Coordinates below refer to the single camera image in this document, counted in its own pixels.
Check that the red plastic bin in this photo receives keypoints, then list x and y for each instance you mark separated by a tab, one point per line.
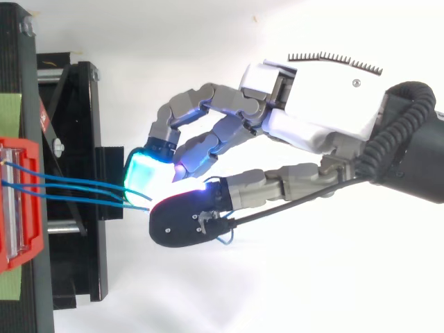
34	225

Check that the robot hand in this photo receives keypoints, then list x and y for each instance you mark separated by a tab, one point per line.
326	104

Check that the black stand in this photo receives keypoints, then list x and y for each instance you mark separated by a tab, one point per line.
86	138

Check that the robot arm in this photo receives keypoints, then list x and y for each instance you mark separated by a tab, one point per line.
423	156

